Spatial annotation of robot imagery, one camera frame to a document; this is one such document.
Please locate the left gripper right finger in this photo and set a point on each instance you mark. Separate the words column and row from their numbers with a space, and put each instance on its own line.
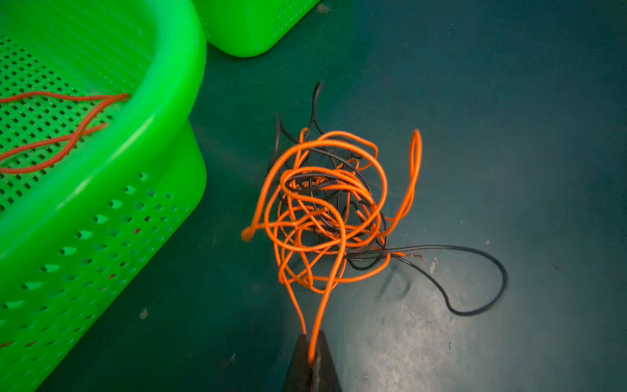
column 324, row 374

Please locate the green plastic basket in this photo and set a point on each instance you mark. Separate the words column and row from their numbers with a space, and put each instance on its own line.
column 249, row 28
column 114, row 83

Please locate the right green plastic basket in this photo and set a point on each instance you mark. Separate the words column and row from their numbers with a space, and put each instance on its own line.
column 249, row 28

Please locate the middle green plastic basket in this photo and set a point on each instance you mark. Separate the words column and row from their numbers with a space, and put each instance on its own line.
column 114, row 83

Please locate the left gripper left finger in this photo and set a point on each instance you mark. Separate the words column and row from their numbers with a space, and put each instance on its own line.
column 299, row 373

